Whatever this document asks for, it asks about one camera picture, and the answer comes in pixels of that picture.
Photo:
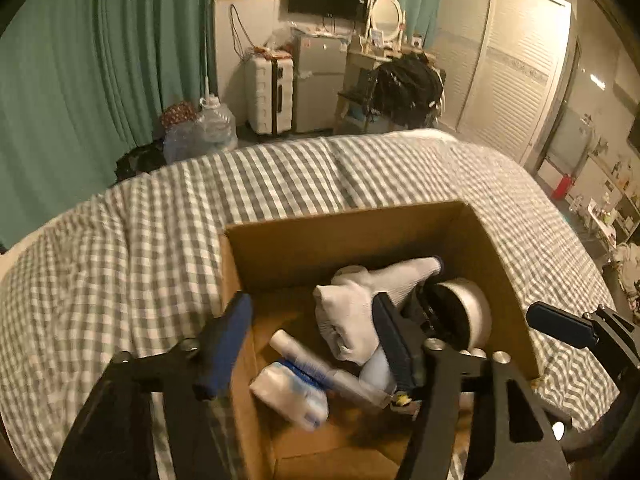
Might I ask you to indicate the floral bag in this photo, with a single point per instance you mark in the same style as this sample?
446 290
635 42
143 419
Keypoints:
177 115

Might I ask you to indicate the red fire extinguisher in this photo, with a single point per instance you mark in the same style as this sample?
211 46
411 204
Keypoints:
562 187

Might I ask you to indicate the white tube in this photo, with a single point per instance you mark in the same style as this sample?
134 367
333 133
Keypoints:
300 347

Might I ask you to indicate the clear water jug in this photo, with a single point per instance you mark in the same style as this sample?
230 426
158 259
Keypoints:
216 127

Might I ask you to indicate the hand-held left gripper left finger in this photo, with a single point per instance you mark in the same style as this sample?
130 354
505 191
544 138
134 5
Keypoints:
225 350

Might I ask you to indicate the blue white tissue packet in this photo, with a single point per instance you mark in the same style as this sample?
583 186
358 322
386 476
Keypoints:
285 392

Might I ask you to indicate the clear plastic bag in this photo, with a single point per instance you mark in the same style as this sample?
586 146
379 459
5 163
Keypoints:
282 40

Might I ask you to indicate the white louvred wardrobe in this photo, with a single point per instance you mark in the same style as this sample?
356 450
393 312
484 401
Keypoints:
505 70

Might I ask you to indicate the cluttered side table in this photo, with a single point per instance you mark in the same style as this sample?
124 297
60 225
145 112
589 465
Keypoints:
610 205

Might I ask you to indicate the dark chair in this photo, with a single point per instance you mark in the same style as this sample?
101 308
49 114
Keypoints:
352 97

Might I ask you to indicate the wooden dressing table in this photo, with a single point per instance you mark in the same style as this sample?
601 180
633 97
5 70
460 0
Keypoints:
362 57

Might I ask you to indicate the white suitcase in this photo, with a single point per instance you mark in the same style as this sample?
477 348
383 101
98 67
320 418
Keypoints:
270 95

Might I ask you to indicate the silver small fridge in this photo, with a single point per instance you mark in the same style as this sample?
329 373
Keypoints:
320 85

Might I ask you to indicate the grey white checked blanket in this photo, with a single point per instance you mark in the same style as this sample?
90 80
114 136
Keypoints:
125 235

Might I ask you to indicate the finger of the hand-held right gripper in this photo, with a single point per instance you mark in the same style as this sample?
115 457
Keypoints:
560 324

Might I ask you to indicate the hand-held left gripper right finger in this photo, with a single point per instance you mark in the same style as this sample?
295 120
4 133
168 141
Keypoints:
397 355

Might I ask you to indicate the white oval mirror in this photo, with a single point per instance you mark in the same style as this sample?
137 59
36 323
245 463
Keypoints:
386 15

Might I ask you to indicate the brown cardboard box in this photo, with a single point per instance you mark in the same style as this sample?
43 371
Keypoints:
350 240

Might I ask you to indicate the black bag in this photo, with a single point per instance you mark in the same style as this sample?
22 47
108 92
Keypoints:
140 162

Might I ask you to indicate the white round device yellow label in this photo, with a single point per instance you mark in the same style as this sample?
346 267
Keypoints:
375 370

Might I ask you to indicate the white and black round device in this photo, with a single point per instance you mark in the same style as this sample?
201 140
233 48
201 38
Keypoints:
465 305

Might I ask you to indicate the white sock with blue cuff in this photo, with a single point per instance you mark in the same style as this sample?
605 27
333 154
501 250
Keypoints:
400 280

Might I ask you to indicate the wide green curtain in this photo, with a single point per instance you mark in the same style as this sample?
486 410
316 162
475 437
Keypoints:
100 60

